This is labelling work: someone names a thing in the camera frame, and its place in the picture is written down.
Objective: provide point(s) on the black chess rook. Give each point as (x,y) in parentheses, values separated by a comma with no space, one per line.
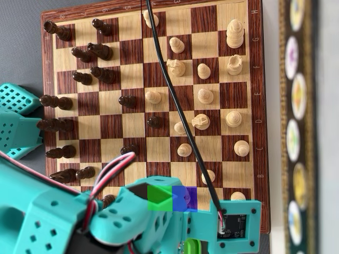
(59,31)

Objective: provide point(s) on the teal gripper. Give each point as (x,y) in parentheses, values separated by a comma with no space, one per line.
(191,244)

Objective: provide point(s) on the black chess pawn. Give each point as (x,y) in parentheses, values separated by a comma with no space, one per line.
(82,55)
(85,173)
(127,150)
(128,101)
(109,199)
(83,78)
(102,27)
(155,122)

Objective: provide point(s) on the white chess knight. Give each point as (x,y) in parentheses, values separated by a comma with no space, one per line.
(177,68)
(201,122)

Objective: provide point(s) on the black chess bishop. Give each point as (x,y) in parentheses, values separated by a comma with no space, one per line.
(104,75)
(62,152)

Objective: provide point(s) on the white chess queen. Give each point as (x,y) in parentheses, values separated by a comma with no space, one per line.
(233,119)

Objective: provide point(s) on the white chess rook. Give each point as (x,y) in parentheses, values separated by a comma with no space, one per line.
(234,66)
(238,196)

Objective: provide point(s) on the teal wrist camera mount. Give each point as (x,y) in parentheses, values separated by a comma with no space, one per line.
(235,225)

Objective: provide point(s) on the white chess king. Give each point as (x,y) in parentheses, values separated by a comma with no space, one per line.
(234,35)

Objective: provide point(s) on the black chess queen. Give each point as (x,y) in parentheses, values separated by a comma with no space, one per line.
(57,125)

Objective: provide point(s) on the white chess pawn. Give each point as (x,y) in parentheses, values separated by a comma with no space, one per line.
(176,45)
(153,97)
(155,21)
(184,150)
(203,71)
(210,176)
(178,127)

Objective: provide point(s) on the wooden chess board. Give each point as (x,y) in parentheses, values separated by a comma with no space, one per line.
(133,126)

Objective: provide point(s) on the colourful printed box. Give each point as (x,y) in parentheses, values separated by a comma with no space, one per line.
(298,127)

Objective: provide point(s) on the black chess king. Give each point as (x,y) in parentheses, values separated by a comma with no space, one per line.
(57,102)

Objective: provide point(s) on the black chess knight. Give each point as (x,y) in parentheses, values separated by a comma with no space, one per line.
(103,51)
(64,176)

